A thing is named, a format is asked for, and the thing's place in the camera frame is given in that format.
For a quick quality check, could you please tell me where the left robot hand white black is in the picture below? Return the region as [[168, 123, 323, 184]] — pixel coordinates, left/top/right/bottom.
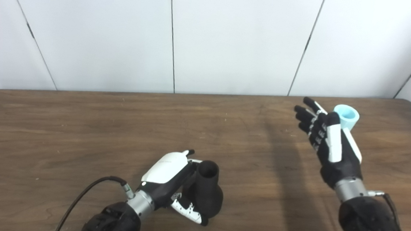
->
[[135, 145, 215, 227]]

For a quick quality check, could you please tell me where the black flared nozzle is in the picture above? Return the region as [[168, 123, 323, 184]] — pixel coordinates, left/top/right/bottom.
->
[[179, 158, 226, 220]]

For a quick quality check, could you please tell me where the light-blue hose piece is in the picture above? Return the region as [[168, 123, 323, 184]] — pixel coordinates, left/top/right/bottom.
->
[[332, 104, 361, 132]]

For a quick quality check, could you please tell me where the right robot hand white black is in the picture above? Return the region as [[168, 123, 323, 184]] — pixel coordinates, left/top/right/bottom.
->
[[288, 96, 369, 191]]

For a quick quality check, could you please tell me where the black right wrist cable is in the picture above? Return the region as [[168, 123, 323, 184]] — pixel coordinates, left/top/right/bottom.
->
[[365, 189, 411, 231]]

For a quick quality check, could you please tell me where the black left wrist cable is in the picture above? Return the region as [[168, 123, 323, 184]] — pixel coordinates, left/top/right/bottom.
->
[[53, 172, 137, 231]]

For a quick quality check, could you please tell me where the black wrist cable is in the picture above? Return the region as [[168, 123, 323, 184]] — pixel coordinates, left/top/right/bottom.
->
[[365, 189, 411, 231], [53, 172, 137, 231]]

